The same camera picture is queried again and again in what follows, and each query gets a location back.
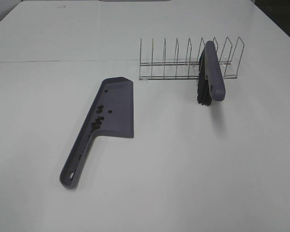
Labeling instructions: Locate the grey plastic dustpan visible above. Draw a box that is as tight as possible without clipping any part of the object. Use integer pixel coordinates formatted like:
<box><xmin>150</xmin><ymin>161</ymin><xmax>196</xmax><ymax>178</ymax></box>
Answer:
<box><xmin>59</xmin><ymin>77</ymin><xmax>134</xmax><ymax>189</ymax></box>

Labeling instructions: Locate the pile of coffee beans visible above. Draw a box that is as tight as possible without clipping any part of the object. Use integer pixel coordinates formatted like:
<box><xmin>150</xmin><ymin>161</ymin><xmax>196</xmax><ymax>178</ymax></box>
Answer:
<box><xmin>79</xmin><ymin>93</ymin><xmax>104</xmax><ymax>140</ymax></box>

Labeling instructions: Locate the grey brush with black bristles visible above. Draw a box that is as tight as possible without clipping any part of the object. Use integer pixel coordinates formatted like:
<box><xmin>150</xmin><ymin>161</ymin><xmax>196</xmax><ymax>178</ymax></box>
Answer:
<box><xmin>197</xmin><ymin>41</ymin><xmax>226</xmax><ymax>106</ymax></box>

